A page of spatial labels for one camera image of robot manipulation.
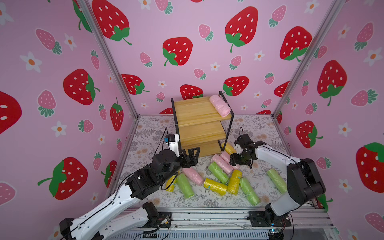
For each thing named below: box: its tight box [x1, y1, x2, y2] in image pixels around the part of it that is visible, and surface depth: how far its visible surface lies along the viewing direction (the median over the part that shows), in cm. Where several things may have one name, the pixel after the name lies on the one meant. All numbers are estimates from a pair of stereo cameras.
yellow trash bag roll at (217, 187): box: [203, 178, 228, 196], surface depth 83 cm
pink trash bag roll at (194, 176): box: [182, 166, 205, 186], surface depth 86 cm
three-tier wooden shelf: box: [170, 90, 235, 156], surface depth 80 cm
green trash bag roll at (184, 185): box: [176, 173, 195, 199], surface depth 85 cm
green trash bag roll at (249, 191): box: [239, 177, 260, 206], surface depth 82 cm
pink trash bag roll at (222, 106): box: [209, 94, 231, 118], surface depth 75 cm
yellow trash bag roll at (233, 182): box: [227, 169, 243, 196], surface depth 84 cm
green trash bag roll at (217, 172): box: [208, 162, 230, 184], surface depth 89 cm
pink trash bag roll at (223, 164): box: [211, 154, 234, 175], surface depth 92 cm
